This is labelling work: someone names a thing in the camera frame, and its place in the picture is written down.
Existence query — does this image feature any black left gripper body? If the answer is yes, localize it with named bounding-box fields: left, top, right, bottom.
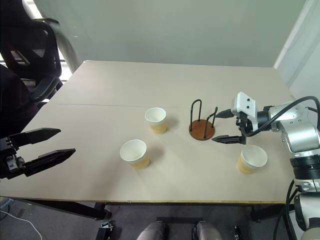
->
left=0, top=136, right=27, bottom=180

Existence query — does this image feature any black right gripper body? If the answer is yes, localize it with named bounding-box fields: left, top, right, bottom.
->
left=234, top=112, right=254, bottom=145

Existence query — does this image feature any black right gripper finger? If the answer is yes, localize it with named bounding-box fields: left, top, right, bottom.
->
left=211, top=134, right=245, bottom=145
left=215, top=109, right=235, bottom=119

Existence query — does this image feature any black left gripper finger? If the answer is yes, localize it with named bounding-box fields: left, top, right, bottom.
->
left=24, top=148, right=77, bottom=177
left=8, top=127, right=62, bottom=149

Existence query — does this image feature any tan paper cup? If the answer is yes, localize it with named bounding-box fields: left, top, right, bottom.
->
left=236, top=144, right=269, bottom=175
left=119, top=139, right=151, bottom=170
left=144, top=107, right=168, bottom=135

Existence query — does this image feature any black office chair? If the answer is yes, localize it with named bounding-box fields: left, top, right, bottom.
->
left=0, top=0, right=64, bottom=141

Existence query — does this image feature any grey rounded robot leg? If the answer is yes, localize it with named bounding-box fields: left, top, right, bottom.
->
left=191, top=220, right=222, bottom=240
left=136, top=220, right=169, bottom=240

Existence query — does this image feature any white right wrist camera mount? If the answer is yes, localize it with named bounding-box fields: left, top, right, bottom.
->
left=230, top=91, right=259, bottom=131

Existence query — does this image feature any wooden cup holder stand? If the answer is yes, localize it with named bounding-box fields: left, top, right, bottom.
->
left=188, top=99, right=219, bottom=142

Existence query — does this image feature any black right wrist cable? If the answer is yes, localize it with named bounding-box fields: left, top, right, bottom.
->
left=243, top=95, right=320, bottom=138

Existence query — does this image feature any black table leg frame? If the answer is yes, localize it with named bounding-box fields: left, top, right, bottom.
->
left=22, top=199, right=112, bottom=221

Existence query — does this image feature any white floor cable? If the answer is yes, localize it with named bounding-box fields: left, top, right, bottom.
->
left=0, top=209, right=42, bottom=240

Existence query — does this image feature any black robot body cable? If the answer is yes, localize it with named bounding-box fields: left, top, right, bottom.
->
left=274, top=179, right=298, bottom=240

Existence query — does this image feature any black floor bracket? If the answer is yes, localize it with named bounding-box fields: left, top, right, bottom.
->
left=95, top=219, right=115, bottom=240

